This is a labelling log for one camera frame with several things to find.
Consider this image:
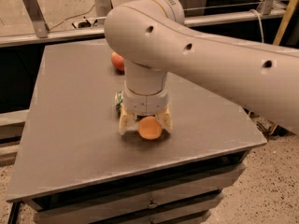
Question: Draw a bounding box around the grey drawer cabinet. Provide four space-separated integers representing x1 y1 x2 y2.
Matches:
7 40 265 224

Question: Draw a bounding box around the red apple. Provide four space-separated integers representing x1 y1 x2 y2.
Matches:
111 51 124 72

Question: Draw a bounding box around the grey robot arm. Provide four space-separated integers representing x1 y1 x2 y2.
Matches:
104 0 299 133

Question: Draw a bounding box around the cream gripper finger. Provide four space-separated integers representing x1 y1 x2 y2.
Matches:
155 106 173 133
119 105 137 135

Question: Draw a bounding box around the black cable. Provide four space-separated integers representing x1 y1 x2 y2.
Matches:
49 3 97 32

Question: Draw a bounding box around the metal railing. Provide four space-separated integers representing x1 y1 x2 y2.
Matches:
0 0 289 48

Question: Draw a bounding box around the white cable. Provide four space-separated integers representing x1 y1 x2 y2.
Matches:
249 8 265 44

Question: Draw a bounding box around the orange fruit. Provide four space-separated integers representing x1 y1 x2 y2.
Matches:
138 117 163 140

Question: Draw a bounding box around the crushed green can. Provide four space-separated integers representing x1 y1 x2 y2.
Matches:
115 91 123 112

